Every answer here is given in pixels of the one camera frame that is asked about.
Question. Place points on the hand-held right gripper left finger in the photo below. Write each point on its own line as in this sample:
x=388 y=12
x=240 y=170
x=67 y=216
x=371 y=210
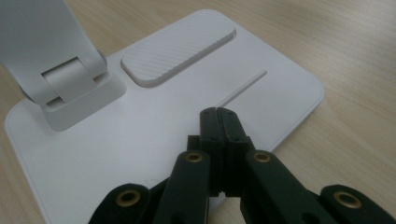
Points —
x=211 y=149

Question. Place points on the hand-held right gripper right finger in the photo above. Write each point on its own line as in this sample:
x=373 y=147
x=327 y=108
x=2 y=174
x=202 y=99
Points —
x=236 y=149

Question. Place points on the white desk lamp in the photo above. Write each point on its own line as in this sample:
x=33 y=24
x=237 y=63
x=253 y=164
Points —
x=93 y=149

